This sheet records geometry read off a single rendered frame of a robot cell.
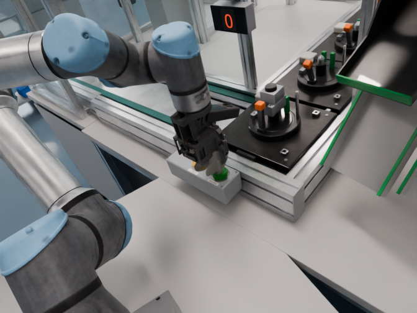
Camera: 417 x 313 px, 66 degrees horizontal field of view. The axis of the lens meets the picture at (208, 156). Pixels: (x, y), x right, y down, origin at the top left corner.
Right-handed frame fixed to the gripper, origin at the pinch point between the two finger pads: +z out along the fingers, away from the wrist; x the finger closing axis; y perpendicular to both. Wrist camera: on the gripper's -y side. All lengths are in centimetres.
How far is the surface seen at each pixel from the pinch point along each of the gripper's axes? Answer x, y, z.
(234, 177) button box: 3.5, -1.2, 2.7
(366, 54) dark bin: 24.0, -20.4, -23.3
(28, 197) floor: -187, 33, 99
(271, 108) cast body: 3.5, -18.4, -6.8
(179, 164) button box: -12.1, 2.9, 2.5
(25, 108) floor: -332, -24, 99
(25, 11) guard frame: -80, -2, -31
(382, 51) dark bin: 26.3, -21.3, -24.0
